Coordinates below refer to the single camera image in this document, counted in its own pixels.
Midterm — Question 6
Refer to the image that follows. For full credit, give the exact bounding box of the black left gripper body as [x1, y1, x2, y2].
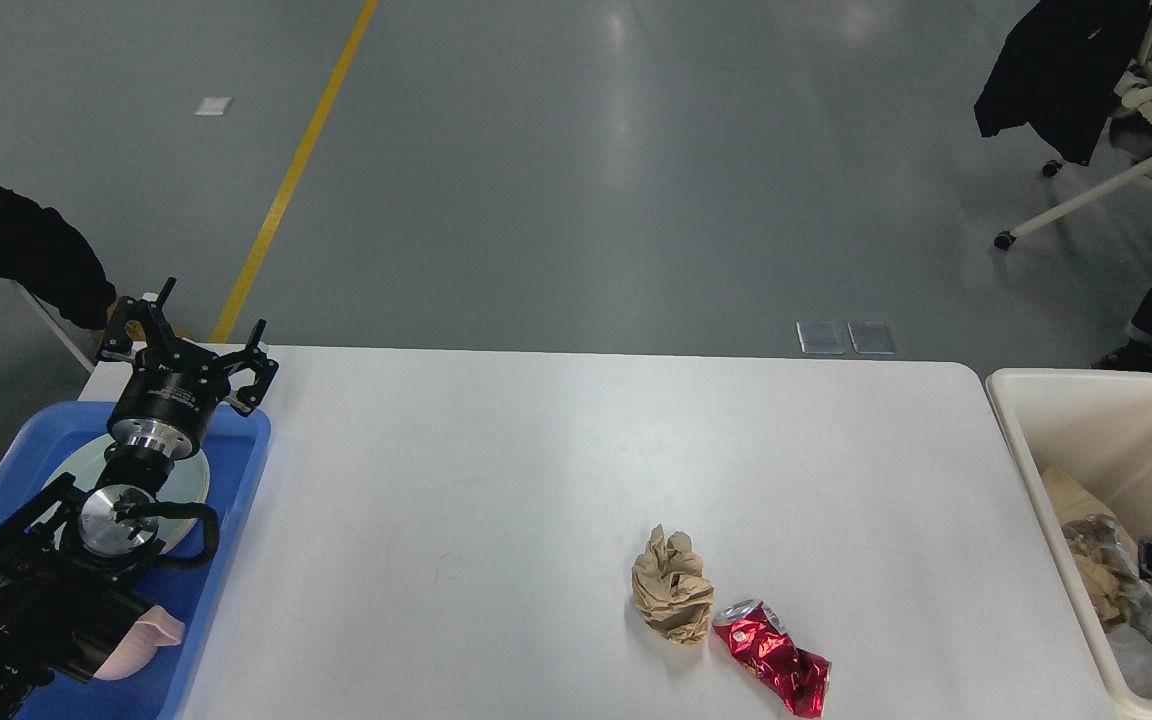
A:
[108, 367, 229, 461]

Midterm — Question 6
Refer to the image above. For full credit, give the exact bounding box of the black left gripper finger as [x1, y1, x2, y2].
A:
[206, 319, 279, 416]
[96, 276, 187, 369]

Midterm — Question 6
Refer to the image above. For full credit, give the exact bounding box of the paper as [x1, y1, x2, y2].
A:
[1066, 536, 1140, 632]

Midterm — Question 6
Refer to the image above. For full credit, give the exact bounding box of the large brown paper bag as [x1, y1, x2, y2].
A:
[1041, 467, 1117, 541]

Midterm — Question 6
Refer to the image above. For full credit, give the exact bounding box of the pink mug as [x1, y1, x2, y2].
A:
[92, 605, 185, 682]

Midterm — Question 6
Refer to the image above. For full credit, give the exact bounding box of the crushed red can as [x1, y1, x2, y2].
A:
[710, 598, 832, 719]

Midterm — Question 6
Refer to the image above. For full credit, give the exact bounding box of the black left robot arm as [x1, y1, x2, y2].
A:
[0, 279, 279, 719]

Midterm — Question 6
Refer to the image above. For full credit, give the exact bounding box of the tan boot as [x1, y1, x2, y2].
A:
[93, 296, 195, 348]

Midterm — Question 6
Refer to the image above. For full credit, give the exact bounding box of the blue plastic tray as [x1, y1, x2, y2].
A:
[0, 401, 271, 719]

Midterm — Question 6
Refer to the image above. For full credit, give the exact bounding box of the beige plastic bin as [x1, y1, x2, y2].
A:
[986, 369, 1152, 719]

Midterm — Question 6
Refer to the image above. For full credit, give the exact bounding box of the person in black left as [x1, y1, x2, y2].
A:
[0, 185, 118, 332]

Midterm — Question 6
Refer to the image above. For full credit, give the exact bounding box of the white floor tag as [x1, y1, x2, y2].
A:
[195, 96, 234, 118]

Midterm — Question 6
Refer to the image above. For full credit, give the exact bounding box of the right clear floor plate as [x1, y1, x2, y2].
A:
[846, 320, 897, 356]

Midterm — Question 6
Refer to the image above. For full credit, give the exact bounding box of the clear floor plate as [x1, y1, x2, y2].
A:
[795, 320, 847, 356]
[846, 320, 897, 356]

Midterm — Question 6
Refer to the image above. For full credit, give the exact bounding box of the white office chair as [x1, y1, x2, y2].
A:
[973, 1, 1152, 251]

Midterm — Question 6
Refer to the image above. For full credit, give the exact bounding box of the left clear floor plate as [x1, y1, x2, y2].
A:
[795, 320, 847, 356]

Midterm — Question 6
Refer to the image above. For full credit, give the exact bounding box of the black jacket on chair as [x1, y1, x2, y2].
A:
[973, 1, 1152, 165]

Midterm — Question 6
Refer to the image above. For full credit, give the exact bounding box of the crumpled brown paper ball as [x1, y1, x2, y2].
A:
[630, 525, 717, 647]

